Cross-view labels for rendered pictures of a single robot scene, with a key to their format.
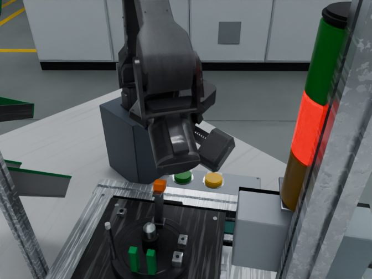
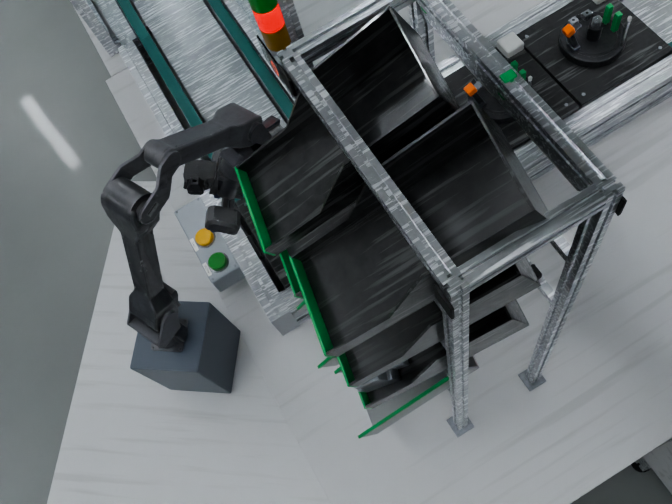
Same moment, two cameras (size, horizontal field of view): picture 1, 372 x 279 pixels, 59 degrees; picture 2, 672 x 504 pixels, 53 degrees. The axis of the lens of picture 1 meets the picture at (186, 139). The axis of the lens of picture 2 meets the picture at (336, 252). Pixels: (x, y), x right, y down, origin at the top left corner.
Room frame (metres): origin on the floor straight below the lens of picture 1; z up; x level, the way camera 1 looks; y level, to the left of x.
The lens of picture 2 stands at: (0.55, 0.75, 2.24)
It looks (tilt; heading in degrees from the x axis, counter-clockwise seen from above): 65 degrees down; 252
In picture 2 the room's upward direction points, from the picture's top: 24 degrees counter-clockwise
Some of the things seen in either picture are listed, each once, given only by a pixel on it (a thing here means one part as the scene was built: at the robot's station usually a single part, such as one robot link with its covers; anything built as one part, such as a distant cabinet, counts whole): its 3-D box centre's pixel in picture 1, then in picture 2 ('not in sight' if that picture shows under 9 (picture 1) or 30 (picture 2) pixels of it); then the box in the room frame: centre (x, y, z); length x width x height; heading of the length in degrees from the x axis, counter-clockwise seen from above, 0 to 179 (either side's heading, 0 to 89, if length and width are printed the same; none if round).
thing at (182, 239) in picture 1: (182, 241); not in sight; (0.36, 0.01, 1.00); 0.02 x 0.01 x 0.02; 170
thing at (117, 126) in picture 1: (141, 137); (189, 348); (0.72, 0.12, 0.96); 0.14 x 0.14 x 0.20; 44
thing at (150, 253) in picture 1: (151, 262); not in sight; (0.31, 0.05, 1.02); 0.01 x 0.01 x 0.05; 80
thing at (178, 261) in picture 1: (177, 259); not in sight; (0.32, 0.01, 1.00); 0.02 x 0.01 x 0.02; 170
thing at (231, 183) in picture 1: (212, 190); (209, 243); (0.55, -0.06, 0.93); 0.21 x 0.07 x 0.06; 80
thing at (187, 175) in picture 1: (182, 177); (218, 262); (0.56, 0.01, 0.96); 0.04 x 0.04 x 0.02
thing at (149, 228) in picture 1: (149, 228); not in sight; (0.35, 0.06, 1.04); 0.02 x 0.02 x 0.03
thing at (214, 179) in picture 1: (213, 180); (204, 237); (0.55, -0.06, 0.96); 0.04 x 0.04 x 0.02
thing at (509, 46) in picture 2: not in sight; (500, 85); (-0.14, 0.15, 1.01); 0.24 x 0.24 x 0.13; 80
